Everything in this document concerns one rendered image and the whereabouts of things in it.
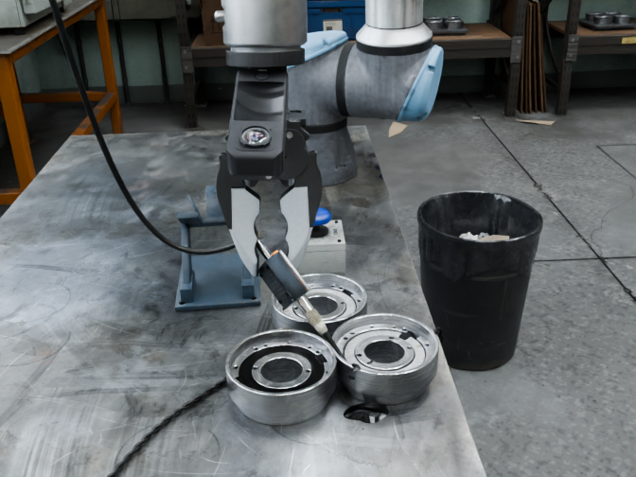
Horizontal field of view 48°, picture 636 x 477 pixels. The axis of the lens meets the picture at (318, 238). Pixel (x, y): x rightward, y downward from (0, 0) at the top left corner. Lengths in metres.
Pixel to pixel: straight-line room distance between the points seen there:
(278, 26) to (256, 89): 0.06
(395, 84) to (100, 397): 0.63
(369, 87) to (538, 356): 1.28
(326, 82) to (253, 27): 0.51
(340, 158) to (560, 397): 1.10
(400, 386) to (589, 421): 1.36
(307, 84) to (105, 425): 0.64
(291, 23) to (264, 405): 0.33
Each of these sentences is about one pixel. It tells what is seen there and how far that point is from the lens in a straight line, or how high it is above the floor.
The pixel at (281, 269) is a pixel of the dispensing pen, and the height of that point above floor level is 0.92.
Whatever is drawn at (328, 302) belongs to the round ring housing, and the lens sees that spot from 0.81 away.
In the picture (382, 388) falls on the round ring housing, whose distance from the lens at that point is 0.68.
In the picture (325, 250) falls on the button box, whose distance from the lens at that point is 0.89.
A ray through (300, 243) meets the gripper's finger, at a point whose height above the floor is 0.94.
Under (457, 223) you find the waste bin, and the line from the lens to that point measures 2.17.
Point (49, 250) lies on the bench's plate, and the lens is 1.06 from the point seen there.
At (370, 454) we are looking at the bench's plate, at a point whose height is 0.80.
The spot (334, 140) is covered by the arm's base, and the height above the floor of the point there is 0.87.
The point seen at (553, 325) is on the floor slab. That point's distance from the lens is 2.36.
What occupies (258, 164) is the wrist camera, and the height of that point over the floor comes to 1.05.
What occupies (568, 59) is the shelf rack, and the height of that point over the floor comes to 0.33.
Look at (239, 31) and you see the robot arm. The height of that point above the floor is 1.13.
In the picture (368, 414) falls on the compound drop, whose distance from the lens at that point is 0.68.
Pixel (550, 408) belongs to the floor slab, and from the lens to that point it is 2.02.
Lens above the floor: 1.24
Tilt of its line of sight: 26 degrees down
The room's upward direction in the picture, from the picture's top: 1 degrees counter-clockwise
